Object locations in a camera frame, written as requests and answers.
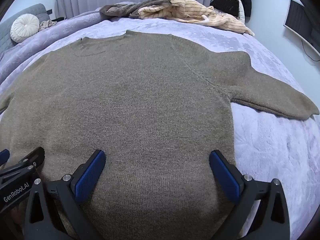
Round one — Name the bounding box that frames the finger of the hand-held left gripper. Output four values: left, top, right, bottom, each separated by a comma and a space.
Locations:
5, 146, 45, 173
0, 149, 10, 167

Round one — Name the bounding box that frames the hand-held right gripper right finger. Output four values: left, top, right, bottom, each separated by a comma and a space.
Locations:
209, 150, 291, 240

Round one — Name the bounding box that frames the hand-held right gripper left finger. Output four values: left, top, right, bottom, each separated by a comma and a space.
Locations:
24, 149, 106, 240

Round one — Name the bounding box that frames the olive knit sweater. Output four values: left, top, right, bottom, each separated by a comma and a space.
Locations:
0, 29, 320, 240

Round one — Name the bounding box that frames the lavender plush blanket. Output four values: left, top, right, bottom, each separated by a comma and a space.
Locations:
0, 1, 320, 240

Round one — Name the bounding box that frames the round white pleated cushion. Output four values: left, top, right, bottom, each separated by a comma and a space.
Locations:
10, 14, 40, 43

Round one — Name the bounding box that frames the striped beige cloth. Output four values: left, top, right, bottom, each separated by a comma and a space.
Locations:
38, 20, 58, 32

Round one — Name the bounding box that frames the grey sofa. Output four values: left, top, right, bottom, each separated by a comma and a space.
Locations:
0, 3, 50, 61

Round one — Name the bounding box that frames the cream striped garment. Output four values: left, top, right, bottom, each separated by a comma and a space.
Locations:
138, 0, 255, 36

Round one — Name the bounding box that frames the curved monitor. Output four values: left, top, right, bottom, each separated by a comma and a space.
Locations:
283, 0, 320, 57

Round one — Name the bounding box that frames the black sparkly bag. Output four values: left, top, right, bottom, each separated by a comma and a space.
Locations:
209, 0, 240, 17

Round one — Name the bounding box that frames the grey-brown fuzzy garment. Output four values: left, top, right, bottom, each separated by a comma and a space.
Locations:
99, 0, 173, 18

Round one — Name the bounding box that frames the black monitor cable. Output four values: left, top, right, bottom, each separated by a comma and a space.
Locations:
301, 39, 320, 62

